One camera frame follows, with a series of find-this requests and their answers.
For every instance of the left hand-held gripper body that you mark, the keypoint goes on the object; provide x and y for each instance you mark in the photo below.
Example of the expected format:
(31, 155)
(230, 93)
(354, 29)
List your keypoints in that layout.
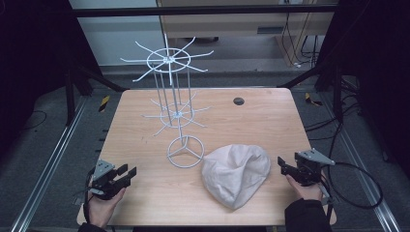
(103, 183)

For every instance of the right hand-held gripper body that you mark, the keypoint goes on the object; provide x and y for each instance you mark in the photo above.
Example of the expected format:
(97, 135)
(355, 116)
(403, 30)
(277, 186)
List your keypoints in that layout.
(308, 167)

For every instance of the person's left hand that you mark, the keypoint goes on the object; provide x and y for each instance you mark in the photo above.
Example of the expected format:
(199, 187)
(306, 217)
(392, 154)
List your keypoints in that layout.
(102, 208)

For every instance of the person's right hand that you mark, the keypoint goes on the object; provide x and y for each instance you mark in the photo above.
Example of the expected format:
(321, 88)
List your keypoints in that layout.
(306, 191)

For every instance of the white cloth hat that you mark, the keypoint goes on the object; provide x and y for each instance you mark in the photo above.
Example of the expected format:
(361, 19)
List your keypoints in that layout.
(233, 174)

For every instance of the yellow black striped marker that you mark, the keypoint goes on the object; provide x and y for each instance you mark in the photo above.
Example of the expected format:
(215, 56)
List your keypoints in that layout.
(312, 100)
(103, 103)

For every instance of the beige wooden desk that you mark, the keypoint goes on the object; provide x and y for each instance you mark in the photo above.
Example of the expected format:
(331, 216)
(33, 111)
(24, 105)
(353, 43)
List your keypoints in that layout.
(232, 27)

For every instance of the aluminium floor rail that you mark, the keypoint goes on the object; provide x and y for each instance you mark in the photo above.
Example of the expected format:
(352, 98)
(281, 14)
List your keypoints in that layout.
(361, 174)
(48, 164)

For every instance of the black metal frame stand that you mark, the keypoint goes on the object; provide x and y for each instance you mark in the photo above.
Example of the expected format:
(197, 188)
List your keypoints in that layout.
(69, 96)
(336, 93)

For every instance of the black metal frame crossbar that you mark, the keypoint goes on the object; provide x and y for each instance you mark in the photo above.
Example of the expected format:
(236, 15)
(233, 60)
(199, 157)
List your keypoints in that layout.
(199, 10)

